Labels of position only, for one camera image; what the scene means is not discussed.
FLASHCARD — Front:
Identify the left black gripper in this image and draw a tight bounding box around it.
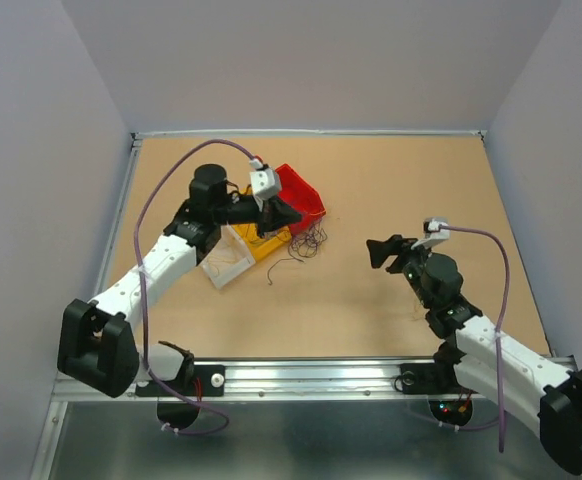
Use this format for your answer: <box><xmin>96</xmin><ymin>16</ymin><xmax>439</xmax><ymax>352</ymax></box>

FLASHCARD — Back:
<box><xmin>213</xmin><ymin>194</ymin><xmax>302</xmax><ymax>239</ymax></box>

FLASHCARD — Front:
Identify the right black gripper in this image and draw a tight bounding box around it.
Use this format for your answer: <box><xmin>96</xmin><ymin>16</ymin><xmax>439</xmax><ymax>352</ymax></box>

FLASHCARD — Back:
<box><xmin>366</xmin><ymin>233</ymin><xmax>436</xmax><ymax>309</ymax></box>

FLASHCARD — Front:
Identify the wire bundle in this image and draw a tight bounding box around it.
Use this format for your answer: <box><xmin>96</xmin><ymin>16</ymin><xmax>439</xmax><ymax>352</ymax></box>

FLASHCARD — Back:
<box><xmin>290</xmin><ymin>209</ymin><xmax>342</xmax><ymax>264</ymax></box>

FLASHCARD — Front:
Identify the yellow wire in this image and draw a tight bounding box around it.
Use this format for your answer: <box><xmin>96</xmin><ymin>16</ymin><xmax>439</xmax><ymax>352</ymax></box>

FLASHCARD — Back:
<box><xmin>205</xmin><ymin>249</ymin><xmax>245</xmax><ymax>279</ymax></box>

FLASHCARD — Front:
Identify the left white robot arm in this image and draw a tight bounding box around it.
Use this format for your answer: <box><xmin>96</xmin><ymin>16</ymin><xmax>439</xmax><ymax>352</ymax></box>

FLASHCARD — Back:
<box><xmin>57</xmin><ymin>164</ymin><xmax>302</xmax><ymax>398</ymax></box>

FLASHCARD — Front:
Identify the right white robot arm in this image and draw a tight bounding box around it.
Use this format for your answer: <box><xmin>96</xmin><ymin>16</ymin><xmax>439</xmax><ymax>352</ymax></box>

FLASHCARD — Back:
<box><xmin>366</xmin><ymin>234</ymin><xmax>582</xmax><ymax>475</ymax></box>

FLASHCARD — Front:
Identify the red plastic bin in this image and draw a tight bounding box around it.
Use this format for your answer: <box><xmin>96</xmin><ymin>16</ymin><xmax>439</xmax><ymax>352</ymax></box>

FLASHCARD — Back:
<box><xmin>276</xmin><ymin>164</ymin><xmax>327</xmax><ymax>236</ymax></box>

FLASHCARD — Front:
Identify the yellow plastic bin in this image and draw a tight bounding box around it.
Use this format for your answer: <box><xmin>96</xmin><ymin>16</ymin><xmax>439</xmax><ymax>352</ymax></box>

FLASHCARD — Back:
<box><xmin>235</xmin><ymin>184</ymin><xmax>295</xmax><ymax>266</ymax></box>

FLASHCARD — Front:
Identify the white plastic bin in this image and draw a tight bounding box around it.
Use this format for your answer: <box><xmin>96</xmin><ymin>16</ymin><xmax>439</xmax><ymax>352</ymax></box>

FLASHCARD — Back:
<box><xmin>200</xmin><ymin>226</ymin><xmax>256</xmax><ymax>290</ymax></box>

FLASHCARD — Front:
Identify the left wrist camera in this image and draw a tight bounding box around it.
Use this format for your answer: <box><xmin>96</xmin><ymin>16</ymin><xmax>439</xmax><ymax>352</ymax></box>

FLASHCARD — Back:
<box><xmin>249</xmin><ymin>167</ymin><xmax>282</xmax><ymax>200</ymax></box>

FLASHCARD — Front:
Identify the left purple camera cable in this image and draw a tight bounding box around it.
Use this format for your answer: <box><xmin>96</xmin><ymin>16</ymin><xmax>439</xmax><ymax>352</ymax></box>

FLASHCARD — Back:
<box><xmin>133</xmin><ymin>139</ymin><xmax>267</xmax><ymax>436</ymax></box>

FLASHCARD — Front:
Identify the purple camera cable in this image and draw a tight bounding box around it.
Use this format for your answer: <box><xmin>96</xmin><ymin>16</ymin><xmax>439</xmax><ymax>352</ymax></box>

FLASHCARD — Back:
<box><xmin>133</xmin><ymin>139</ymin><xmax>267</xmax><ymax>436</ymax></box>
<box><xmin>443</xmin><ymin>225</ymin><xmax>513</xmax><ymax>454</ymax></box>

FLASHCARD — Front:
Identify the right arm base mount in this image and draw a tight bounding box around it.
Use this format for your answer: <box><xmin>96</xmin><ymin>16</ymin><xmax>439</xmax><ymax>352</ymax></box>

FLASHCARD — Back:
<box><xmin>393</xmin><ymin>344</ymin><xmax>474</xmax><ymax>430</ymax></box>

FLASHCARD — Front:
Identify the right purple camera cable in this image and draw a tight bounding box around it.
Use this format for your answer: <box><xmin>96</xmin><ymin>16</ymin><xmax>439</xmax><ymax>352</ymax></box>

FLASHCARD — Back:
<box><xmin>443</xmin><ymin>225</ymin><xmax>513</xmax><ymax>454</ymax></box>

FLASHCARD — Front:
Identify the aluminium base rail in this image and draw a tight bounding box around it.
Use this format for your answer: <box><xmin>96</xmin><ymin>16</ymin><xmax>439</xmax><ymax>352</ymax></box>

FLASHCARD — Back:
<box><xmin>50</xmin><ymin>355</ymin><xmax>582</xmax><ymax>401</ymax></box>

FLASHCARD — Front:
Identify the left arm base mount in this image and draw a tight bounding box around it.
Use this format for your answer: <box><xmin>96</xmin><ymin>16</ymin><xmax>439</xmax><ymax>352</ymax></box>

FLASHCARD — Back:
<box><xmin>136</xmin><ymin>341</ymin><xmax>230</xmax><ymax>437</ymax></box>

